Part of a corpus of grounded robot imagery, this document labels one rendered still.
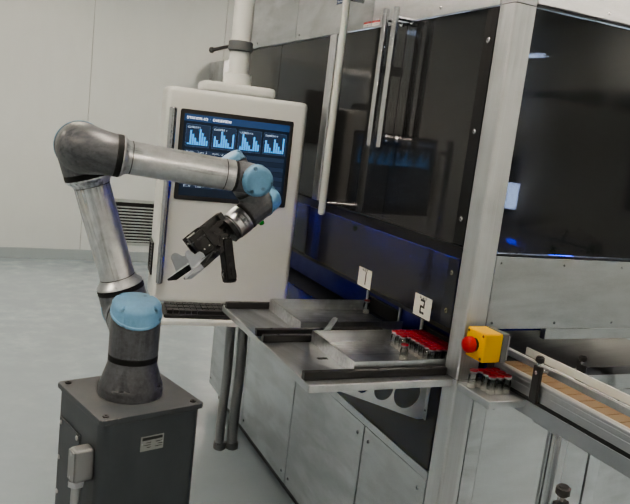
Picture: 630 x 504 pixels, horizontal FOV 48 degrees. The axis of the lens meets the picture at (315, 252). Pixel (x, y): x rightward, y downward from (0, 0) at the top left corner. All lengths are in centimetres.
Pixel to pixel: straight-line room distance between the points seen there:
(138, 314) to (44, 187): 539
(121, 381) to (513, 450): 105
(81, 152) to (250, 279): 114
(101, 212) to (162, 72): 539
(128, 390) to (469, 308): 84
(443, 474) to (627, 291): 72
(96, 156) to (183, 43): 559
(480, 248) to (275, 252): 103
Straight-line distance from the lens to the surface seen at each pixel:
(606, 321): 213
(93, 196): 176
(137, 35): 709
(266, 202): 185
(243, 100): 253
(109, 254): 178
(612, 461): 165
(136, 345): 169
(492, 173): 177
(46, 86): 697
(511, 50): 178
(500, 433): 201
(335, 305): 237
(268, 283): 263
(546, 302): 196
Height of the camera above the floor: 145
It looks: 9 degrees down
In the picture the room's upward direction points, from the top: 7 degrees clockwise
